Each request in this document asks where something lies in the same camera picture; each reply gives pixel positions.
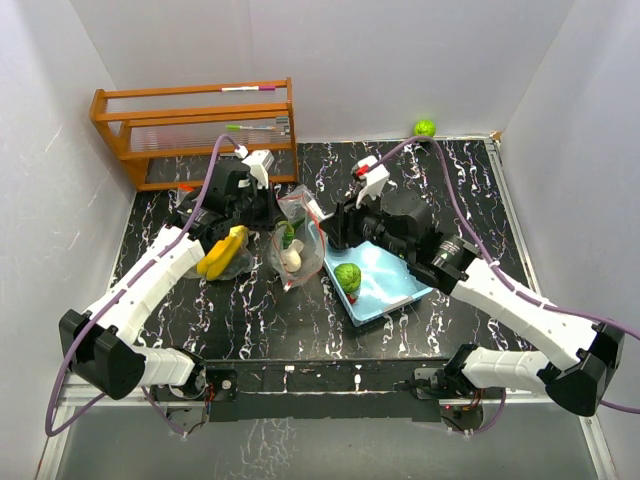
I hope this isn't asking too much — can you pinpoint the green white marker pen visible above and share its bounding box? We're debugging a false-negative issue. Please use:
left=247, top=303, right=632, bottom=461
left=225, top=124, right=276, bottom=132

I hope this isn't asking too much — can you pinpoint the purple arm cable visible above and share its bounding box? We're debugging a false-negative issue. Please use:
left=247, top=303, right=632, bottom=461
left=372, top=135, right=640, bottom=414
left=44, top=134, right=241, bottom=438

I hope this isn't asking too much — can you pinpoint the white garlic bulb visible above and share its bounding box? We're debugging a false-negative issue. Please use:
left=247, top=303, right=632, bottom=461
left=282, top=239, right=304, bottom=273

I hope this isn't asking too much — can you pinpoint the light blue plastic basket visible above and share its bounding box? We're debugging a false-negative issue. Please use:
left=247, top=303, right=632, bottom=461
left=324, top=241, right=432, bottom=327

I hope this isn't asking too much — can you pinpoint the clear zip bag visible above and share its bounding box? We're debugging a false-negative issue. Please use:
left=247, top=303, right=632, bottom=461
left=172, top=183, right=256, bottom=284
left=268, top=185, right=328, bottom=292

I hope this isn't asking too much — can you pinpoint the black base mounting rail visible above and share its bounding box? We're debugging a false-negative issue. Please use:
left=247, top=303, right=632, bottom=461
left=151, top=358, right=500, bottom=422

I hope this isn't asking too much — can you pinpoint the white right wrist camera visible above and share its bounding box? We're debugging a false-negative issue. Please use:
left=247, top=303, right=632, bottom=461
left=352, top=155, right=390, bottom=209

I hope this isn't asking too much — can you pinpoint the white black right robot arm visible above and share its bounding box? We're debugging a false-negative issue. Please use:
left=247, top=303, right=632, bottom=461
left=320, top=192, right=625, bottom=417

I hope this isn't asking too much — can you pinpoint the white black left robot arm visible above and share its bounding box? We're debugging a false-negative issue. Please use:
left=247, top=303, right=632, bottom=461
left=59, top=158, right=284, bottom=400

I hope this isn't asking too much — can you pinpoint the clear zip top bag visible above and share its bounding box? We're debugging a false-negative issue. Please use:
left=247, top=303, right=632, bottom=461
left=172, top=183, right=256, bottom=284

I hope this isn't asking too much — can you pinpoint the small grey clip box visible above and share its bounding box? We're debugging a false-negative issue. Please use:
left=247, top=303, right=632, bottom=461
left=275, top=116, right=291, bottom=136

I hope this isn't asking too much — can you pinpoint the green chili pepper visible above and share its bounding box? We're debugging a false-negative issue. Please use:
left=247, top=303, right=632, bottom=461
left=277, top=217, right=305, bottom=250

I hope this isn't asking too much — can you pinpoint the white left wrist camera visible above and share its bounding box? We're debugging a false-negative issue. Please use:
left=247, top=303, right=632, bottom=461
left=234, top=145, right=274, bottom=189

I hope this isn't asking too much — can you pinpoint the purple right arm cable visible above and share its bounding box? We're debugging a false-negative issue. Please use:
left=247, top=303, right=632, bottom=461
left=372, top=135, right=640, bottom=414

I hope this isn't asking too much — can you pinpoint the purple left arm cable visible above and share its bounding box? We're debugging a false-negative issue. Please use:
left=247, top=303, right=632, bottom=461
left=44, top=134, right=241, bottom=438

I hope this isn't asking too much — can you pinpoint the light green round fruit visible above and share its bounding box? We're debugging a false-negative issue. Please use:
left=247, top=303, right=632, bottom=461
left=413, top=120, right=437, bottom=137

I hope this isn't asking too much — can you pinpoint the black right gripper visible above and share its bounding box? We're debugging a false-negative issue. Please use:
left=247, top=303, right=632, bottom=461
left=319, top=186, right=412, bottom=262

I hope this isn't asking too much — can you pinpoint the yellow banana bunch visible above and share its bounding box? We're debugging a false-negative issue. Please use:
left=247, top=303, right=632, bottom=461
left=196, top=225, right=249, bottom=281

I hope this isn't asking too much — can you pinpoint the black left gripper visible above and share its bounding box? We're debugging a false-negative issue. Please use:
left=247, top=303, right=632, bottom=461
left=227, top=181, right=288, bottom=232

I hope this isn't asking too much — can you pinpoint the orange wooden shelf rack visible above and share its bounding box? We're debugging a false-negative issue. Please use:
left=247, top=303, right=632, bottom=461
left=89, top=77, right=299, bottom=192

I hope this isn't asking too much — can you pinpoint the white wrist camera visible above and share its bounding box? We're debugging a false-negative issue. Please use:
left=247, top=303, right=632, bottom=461
left=234, top=145, right=274, bottom=189
left=352, top=155, right=390, bottom=209

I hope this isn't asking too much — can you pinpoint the pink white marker pen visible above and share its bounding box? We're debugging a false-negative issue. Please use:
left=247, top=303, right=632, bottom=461
left=219, top=84, right=278, bottom=93

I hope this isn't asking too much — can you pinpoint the dark green round vegetable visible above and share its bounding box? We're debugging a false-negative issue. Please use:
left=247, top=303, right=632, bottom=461
left=333, top=263, right=361, bottom=294

